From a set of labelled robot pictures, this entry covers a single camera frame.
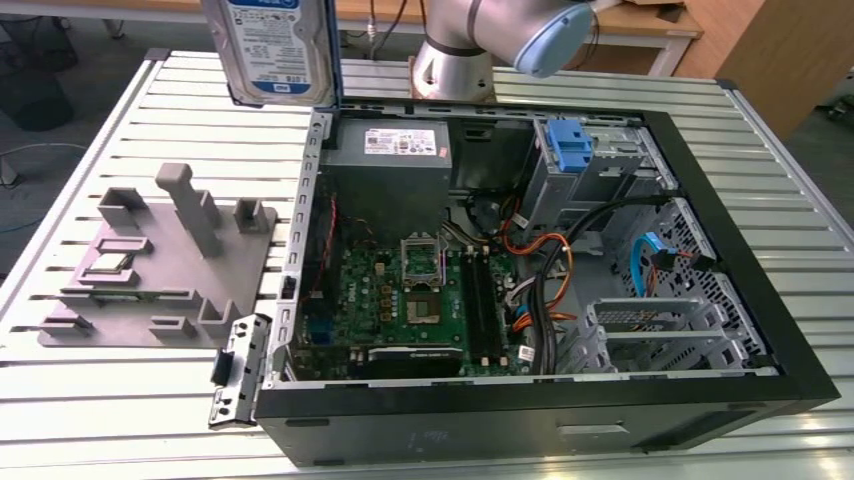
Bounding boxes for green motherboard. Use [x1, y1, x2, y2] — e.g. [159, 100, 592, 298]
[300, 244, 536, 379]

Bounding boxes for black open PC case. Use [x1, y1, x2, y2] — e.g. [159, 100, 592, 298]
[253, 92, 843, 469]

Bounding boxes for hanging black cables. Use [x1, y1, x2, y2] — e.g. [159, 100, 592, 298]
[366, 0, 429, 61]

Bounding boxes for black mesh basket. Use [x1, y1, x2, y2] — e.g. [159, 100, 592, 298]
[0, 14, 81, 76]

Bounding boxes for yellow black wire bundle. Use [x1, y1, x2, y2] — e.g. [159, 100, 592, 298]
[441, 219, 509, 249]

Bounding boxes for metal optical drive bay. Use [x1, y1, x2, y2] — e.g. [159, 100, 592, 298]
[524, 117, 676, 251]

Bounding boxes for green RAM stick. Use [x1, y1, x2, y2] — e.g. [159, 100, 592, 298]
[59, 287, 169, 304]

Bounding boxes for metal disk bay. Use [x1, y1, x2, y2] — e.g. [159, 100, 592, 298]
[584, 297, 769, 374]

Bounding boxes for brown wooden cabinet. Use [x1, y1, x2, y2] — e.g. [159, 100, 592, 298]
[677, 0, 854, 142]

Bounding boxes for hard disk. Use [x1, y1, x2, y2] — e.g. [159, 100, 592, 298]
[199, 0, 346, 110]

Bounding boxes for silver CPU chip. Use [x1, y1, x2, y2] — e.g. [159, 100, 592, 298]
[90, 253, 135, 274]

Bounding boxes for black RAM slot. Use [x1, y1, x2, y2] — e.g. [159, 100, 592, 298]
[461, 247, 489, 365]
[478, 247, 509, 365]

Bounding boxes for CPU socket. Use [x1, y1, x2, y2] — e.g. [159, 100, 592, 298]
[405, 293, 448, 325]

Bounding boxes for orange red wire bundle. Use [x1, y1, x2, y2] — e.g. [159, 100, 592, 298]
[500, 230, 580, 335]

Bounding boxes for black graphics card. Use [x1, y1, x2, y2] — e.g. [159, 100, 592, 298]
[346, 344, 466, 380]

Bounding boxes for grey metal slot retainer bracket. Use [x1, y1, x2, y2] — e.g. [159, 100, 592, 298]
[207, 312, 275, 431]

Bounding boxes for metal socket cover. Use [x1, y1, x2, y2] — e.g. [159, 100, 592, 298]
[400, 238, 448, 292]

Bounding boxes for grey parts rack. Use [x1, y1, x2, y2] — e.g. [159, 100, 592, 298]
[37, 162, 281, 351]

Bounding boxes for black round bin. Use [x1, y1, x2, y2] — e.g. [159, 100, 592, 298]
[10, 69, 75, 132]

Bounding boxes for grey power supply unit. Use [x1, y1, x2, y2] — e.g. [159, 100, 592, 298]
[318, 118, 457, 236]

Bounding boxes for power wire with black plug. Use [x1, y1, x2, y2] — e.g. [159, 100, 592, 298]
[650, 252, 721, 301]

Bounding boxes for wooden desk white frame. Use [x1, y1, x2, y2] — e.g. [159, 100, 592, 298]
[0, 0, 322, 57]
[333, 0, 706, 76]

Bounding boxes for blue plastic bay latch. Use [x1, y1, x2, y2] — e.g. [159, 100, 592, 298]
[548, 119, 594, 174]

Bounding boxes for blue data wire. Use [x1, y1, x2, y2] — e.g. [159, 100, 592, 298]
[629, 232, 672, 300]

